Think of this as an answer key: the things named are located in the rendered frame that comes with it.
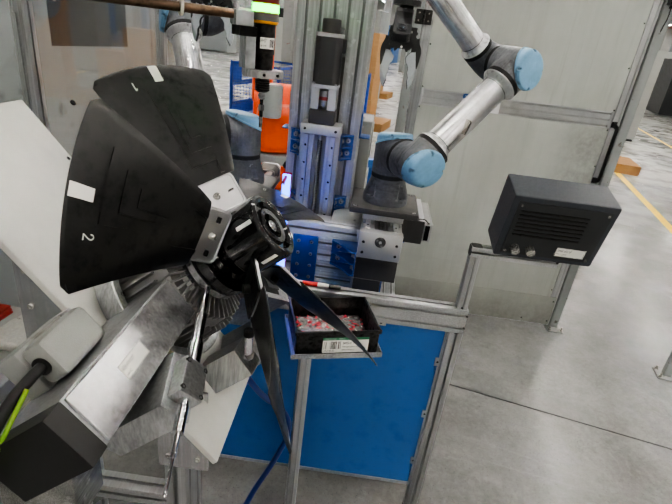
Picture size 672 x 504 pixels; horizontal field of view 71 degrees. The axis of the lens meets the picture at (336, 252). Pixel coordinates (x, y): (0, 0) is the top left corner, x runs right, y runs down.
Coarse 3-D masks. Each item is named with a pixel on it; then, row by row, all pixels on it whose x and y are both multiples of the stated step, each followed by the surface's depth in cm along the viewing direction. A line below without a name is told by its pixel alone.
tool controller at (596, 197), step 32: (512, 192) 118; (544, 192) 117; (576, 192) 119; (608, 192) 120; (512, 224) 120; (544, 224) 119; (576, 224) 118; (608, 224) 117; (544, 256) 125; (576, 256) 124
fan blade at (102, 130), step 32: (96, 128) 55; (128, 128) 58; (96, 160) 54; (128, 160) 58; (160, 160) 63; (96, 192) 55; (128, 192) 58; (160, 192) 63; (192, 192) 68; (64, 224) 51; (96, 224) 55; (128, 224) 59; (160, 224) 64; (192, 224) 70; (64, 256) 52; (96, 256) 56; (128, 256) 60; (160, 256) 66; (64, 288) 52
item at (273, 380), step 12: (264, 288) 73; (264, 300) 71; (264, 312) 72; (252, 324) 80; (264, 324) 73; (264, 336) 74; (264, 348) 74; (264, 360) 75; (276, 360) 65; (264, 372) 76; (276, 372) 61; (276, 384) 60; (276, 396) 58; (276, 408) 57; (288, 444) 64
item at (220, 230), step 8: (216, 208) 74; (216, 216) 74; (224, 216) 76; (208, 224) 74; (216, 224) 75; (224, 224) 77; (208, 232) 74; (216, 232) 76; (224, 232) 78; (200, 240) 73; (208, 240) 75; (216, 240) 77; (200, 248) 74; (208, 248) 76; (216, 248) 77; (192, 256) 73; (200, 256) 75; (208, 256) 76
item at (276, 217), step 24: (240, 216) 78; (264, 216) 81; (240, 240) 77; (264, 240) 77; (288, 240) 85; (216, 264) 80; (240, 264) 79; (264, 264) 80; (216, 288) 80; (240, 288) 83
